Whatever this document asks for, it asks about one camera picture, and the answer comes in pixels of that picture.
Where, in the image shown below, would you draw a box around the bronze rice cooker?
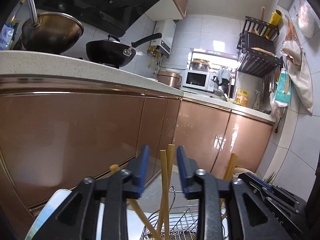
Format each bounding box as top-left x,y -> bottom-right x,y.
156,70 -> 182,89

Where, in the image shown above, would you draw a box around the clear hanging plastic bag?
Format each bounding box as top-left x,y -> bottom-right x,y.
296,0 -> 317,37

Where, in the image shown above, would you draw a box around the yellow oil bottle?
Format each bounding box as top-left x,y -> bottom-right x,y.
236,87 -> 249,106

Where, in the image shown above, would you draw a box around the black wok with lid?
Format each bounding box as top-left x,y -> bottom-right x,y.
85,32 -> 163,69

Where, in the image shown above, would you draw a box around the yellow film roll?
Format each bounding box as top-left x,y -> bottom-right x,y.
268,9 -> 283,37

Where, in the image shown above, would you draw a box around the beige trash bin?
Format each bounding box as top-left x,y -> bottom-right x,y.
232,167 -> 258,178

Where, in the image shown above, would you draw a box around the steel pot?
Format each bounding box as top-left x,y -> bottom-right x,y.
190,58 -> 211,71

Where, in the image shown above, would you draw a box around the brass wok with handle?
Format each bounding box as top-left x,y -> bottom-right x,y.
21,0 -> 85,55

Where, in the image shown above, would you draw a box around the gas stove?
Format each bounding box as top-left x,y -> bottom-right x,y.
79,56 -> 118,68

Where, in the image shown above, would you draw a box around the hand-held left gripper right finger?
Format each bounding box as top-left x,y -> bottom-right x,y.
176,145 -> 292,240

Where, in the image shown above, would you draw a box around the light blue towel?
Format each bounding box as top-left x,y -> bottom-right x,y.
215,68 -> 232,83

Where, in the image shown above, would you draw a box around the blue printed packet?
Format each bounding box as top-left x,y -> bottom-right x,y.
0,22 -> 15,52

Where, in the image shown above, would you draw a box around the white hanging cloth bag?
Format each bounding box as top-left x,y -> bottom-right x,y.
280,40 -> 314,115

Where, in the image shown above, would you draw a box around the teal hanging bag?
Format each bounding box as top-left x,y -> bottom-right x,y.
271,68 -> 292,105

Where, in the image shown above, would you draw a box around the wire utensil basket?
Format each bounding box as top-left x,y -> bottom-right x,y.
139,186 -> 228,240

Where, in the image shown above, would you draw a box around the white microwave oven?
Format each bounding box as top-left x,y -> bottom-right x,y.
180,69 -> 215,92

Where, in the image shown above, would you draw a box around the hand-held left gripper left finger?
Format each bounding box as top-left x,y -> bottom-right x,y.
25,145 -> 150,240

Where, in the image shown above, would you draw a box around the green onions in bag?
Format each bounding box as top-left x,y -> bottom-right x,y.
264,172 -> 278,183

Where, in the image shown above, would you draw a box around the white water heater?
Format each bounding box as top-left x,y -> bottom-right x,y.
150,20 -> 177,56

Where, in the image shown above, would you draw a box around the black range hood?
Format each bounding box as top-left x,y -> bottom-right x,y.
32,0 -> 173,37

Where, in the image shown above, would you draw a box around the white spray bottle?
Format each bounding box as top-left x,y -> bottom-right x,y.
252,90 -> 261,110

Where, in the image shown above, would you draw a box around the black wall dish rack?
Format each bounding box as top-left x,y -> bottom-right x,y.
236,15 -> 283,78

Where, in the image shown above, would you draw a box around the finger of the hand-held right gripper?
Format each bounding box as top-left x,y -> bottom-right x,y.
240,171 -> 307,208

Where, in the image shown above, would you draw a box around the white speckled countertop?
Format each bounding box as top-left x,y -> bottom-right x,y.
0,50 -> 276,125

